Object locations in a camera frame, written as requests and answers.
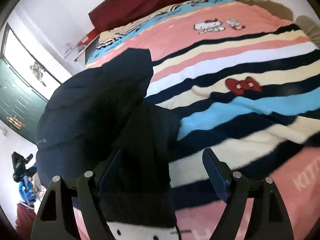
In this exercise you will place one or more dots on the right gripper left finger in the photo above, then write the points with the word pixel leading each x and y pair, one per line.
pixel 56 219

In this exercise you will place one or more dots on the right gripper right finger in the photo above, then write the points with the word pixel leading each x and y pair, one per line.
pixel 269 217

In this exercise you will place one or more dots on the dark navy puffer jacket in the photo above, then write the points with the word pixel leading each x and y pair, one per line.
pixel 100 116

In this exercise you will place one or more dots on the dark red cloth on floor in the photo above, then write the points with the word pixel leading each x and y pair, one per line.
pixel 25 220

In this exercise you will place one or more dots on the green door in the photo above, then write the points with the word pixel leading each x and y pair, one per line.
pixel 21 107

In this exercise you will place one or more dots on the white bedside shelf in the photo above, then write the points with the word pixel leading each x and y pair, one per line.
pixel 85 52

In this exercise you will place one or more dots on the red box on shelf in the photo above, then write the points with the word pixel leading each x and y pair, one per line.
pixel 88 38

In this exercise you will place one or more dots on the striped Hello Kitty blanket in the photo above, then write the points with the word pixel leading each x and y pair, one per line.
pixel 245 83

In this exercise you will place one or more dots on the dark red headboard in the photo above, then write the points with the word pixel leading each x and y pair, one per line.
pixel 116 13

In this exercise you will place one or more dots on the brown cardboard beside bed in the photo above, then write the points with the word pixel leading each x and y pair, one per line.
pixel 274 8

